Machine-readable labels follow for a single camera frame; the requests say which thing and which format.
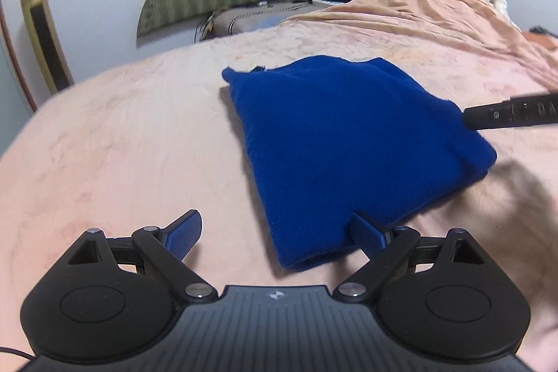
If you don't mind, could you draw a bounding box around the brown wooden door frame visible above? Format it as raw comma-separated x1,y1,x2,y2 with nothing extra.
0,1,36,112

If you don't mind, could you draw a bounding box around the patterned pillow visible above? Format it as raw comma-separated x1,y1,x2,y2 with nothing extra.
192,1,332,44

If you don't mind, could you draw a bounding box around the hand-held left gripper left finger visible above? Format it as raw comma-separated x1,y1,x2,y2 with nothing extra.
65,210,219,303

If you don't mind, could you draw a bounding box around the gold and black stand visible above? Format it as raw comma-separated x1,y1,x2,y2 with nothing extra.
17,0,74,94

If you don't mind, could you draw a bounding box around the blue fleece garment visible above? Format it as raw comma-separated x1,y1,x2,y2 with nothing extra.
221,55,498,270

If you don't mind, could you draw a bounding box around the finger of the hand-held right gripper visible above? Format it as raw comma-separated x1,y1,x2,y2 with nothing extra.
463,93,558,131

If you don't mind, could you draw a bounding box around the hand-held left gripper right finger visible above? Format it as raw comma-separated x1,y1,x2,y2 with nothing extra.
333,212,484,304

